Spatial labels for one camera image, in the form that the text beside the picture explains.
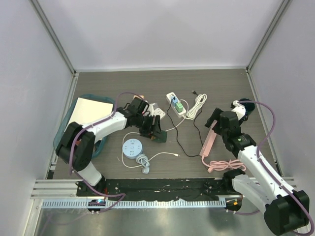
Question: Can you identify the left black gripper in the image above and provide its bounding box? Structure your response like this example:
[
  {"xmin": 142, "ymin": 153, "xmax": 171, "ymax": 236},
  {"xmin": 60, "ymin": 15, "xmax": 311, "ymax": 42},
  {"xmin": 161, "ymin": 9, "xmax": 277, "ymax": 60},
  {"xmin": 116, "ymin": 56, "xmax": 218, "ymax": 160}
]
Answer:
[{"xmin": 134, "ymin": 114, "xmax": 163, "ymax": 140}]

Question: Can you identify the dark green cube socket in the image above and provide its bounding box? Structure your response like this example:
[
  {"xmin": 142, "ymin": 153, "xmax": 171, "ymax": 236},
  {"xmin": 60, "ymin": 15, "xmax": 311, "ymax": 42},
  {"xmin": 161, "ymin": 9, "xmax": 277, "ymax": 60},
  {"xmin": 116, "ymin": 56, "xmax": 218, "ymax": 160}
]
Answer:
[{"xmin": 153, "ymin": 130, "xmax": 167, "ymax": 143}]

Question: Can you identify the pink power strip with cable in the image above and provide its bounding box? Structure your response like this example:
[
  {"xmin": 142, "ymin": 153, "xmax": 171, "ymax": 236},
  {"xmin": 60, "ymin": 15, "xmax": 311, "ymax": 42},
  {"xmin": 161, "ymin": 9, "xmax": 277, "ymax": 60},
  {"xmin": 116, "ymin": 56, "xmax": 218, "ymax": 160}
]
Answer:
[{"xmin": 199, "ymin": 121, "xmax": 247, "ymax": 173}]

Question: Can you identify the round blue power socket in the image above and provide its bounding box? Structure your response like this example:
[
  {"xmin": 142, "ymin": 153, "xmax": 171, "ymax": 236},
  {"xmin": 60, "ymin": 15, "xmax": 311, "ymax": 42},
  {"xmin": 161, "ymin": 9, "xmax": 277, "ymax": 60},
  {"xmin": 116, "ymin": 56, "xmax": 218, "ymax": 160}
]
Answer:
[{"xmin": 122, "ymin": 139, "xmax": 150, "ymax": 174}]

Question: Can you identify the white power strip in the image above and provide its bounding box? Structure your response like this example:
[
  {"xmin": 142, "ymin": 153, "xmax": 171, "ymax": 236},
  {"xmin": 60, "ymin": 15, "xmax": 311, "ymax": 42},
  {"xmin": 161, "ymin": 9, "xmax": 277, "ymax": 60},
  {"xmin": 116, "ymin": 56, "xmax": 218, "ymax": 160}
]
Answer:
[{"xmin": 166, "ymin": 92, "xmax": 187, "ymax": 118}]

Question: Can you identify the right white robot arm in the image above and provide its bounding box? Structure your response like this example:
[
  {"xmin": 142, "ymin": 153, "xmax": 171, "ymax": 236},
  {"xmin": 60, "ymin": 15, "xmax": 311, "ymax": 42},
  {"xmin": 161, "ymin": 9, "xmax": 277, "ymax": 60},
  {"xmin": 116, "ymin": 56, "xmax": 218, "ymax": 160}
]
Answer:
[{"xmin": 205, "ymin": 107, "xmax": 311, "ymax": 236}]

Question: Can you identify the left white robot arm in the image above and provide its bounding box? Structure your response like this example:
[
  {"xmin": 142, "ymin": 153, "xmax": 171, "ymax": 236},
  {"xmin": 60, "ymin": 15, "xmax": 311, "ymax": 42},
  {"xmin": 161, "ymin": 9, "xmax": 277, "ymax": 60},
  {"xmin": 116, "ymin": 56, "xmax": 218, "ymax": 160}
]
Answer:
[{"xmin": 55, "ymin": 97, "xmax": 167, "ymax": 196}]

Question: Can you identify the green plug adapter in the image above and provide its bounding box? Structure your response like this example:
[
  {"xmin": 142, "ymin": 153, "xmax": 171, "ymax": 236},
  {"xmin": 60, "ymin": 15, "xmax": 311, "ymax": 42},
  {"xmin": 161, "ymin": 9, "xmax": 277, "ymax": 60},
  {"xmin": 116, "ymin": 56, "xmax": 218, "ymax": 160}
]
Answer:
[{"xmin": 175, "ymin": 102, "xmax": 184, "ymax": 113}]

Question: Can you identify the blue plug adapter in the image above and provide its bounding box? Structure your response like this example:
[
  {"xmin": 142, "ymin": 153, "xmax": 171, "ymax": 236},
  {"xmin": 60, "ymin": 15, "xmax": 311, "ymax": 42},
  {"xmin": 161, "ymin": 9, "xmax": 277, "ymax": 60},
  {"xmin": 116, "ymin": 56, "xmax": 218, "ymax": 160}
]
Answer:
[{"xmin": 171, "ymin": 96, "xmax": 178, "ymax": 106}]

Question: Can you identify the dark green mug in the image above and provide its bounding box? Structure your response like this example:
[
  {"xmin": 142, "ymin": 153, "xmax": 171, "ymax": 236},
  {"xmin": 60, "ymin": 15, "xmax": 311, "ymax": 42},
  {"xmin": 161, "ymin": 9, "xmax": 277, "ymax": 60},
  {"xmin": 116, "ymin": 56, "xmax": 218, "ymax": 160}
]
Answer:
[{"xmin": 239, "ymin": 98, "xmax": 255, "ymax": 121}]

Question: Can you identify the teal plastic bin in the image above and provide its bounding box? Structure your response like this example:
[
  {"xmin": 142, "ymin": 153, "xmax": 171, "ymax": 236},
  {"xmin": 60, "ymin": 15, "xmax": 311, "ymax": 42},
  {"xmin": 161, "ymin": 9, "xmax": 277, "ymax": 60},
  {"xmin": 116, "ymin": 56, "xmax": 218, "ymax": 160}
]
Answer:
[{"xmin": 53, "ymin": 94, "xmax": 115, "ymax": 150}]

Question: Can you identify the white coiled cable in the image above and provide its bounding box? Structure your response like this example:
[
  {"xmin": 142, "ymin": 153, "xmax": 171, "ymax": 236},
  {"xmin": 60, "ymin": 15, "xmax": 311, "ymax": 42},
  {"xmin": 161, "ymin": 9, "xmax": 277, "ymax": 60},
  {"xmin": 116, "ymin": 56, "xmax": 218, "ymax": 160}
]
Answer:
[{"xmin": 183, "ymin": 93, "xmax": 208, "ymax": 121}]

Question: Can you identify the thin black cable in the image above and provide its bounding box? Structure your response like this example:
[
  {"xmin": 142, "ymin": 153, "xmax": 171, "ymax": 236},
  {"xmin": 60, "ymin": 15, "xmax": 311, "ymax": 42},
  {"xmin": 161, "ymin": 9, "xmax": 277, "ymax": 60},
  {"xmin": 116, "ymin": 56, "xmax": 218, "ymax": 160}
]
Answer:
[{"xmin": 166, "ymin": 90, "xmax": 206, "ymax": 157}]

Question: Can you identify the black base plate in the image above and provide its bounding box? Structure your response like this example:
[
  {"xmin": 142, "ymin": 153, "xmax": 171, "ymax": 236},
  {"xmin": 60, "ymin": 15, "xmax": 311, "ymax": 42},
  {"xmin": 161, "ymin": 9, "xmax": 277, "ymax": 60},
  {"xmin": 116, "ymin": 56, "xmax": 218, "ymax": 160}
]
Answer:
[{"xmin": 76, "ymin": 178, "xmax": 253, "ymax": 201}]

